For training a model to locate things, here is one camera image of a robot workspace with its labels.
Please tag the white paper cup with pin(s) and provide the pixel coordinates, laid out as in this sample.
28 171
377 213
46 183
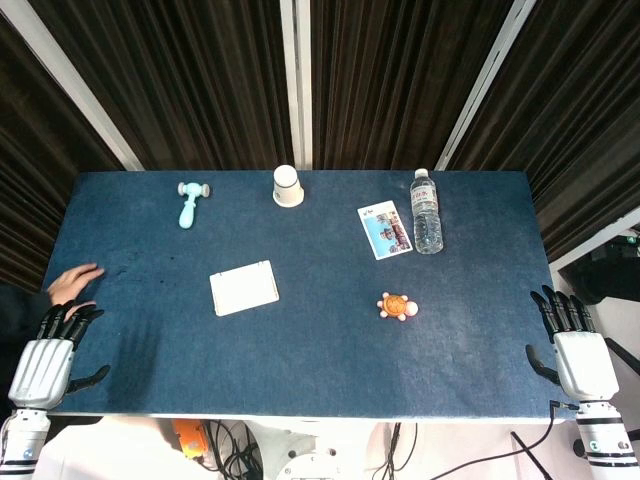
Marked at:
287 187

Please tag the light blue toy hammer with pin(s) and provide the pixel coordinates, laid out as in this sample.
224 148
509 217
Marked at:
189 208

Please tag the picture card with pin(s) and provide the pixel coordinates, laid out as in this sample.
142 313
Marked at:
386 230

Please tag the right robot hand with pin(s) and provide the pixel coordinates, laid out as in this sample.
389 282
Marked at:
584 360

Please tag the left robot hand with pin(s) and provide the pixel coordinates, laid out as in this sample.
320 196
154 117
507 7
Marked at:
42 360

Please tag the orange device under table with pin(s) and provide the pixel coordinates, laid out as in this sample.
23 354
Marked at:
190 440

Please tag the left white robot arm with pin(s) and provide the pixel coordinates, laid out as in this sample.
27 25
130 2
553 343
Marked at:
24 440

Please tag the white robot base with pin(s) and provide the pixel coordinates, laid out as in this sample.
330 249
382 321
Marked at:
312 450

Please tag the person's bare hand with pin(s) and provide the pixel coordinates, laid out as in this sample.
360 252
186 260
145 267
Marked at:
70 286

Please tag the orange toy turtle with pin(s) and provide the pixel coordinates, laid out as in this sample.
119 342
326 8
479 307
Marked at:
397 306

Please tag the clear plastic water bottle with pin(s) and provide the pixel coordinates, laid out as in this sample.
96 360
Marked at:
426 216

